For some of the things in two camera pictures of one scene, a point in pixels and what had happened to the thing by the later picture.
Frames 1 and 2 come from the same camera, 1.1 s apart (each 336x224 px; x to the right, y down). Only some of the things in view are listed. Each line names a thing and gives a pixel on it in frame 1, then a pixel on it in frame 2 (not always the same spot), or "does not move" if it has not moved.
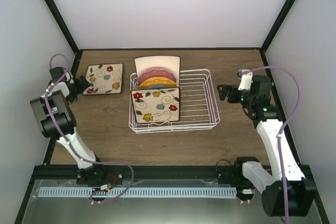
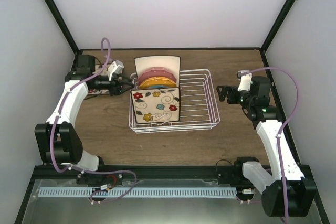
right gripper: [232, 88] does not move
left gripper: [82, 87] → [116, 85]
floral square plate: [161, 105] does not move
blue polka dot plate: [159, 86] does not move
